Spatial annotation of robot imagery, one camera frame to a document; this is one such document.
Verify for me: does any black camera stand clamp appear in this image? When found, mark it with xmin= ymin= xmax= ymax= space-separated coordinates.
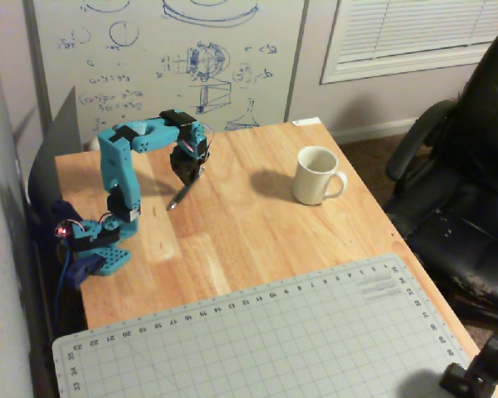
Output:
xmin=438 ymin=331 xmax=498 ymax=398

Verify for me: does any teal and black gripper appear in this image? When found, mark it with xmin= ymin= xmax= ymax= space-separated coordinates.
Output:
xmin=168 ymin=122 xmax=213 ymax=187

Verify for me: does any dark pen with silver tip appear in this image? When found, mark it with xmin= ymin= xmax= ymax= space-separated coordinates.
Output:
xmin=166 ymin=167 xmax=207 ymax=211

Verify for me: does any whiteboard with blue sketches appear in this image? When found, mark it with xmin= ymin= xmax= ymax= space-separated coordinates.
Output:
xmin=22 ymin=0 xmax=310 ymax=145

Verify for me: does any controller board with red light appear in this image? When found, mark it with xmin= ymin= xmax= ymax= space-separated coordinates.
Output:
xmin=52 ymin=219 xmax=74 ymax=242

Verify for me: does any blue cable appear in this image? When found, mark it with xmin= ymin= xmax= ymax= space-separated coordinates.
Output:
xmin=52 ymin=243 xmax=74 ymax=333

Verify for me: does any grey gridded cutting mat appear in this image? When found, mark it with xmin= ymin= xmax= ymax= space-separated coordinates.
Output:
xmin=51 ymin=252 xmax=479 ymax=398

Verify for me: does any black leather office chair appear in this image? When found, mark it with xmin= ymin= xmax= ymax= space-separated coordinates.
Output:
xmin=383 ymin=18 xmax=498 ymax=329

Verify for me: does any white window with blinds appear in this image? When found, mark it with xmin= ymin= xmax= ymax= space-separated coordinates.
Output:
xmin=319 ymin=0 xmax=498 ymax=85

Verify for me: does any dark grey flat panel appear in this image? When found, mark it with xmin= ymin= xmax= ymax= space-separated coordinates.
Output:
xmin=26 ymin=85 xmax=85 ymax=211

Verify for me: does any dark blue table clamp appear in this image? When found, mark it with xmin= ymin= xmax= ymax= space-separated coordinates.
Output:
xmin=63 ymin=254 xmax=107 ymax=290

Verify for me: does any cream ceramic mug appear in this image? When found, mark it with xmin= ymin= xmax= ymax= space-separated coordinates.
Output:
xmin=291 ymin=145 xmax=349 ymax=206

